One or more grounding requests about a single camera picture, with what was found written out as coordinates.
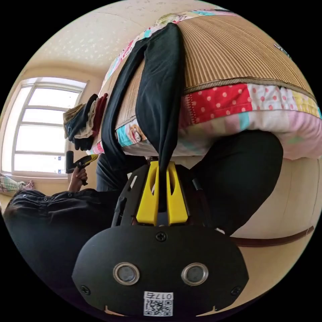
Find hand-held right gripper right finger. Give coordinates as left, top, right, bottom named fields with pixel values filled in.
left=166, top=161, right=190, bottom=226

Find person's left hand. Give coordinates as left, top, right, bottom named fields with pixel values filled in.
left=69, top=168, right=89, bottom=192

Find bed with mat and patchwork quilt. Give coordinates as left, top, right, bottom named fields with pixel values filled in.
left=85, top=9, right=322, bottom=161

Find window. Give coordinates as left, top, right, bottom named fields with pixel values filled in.
left=2, top=76, right=90, bottom=178

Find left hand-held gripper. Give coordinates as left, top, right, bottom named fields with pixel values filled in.
left=73, top=154, right=99, bottom=186

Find pile of clothes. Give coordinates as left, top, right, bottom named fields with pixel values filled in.
left=63, top=93, right=109, bottom=152

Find person's body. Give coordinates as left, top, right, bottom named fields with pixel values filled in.
left=3, top=130, right=284, bottom=306

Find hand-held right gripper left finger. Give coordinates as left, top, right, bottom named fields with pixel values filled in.
left=136, top=161, right=161, bottom=226

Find black pants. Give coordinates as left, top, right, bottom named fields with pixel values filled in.
left=100, top=22, right=187, bottom=174

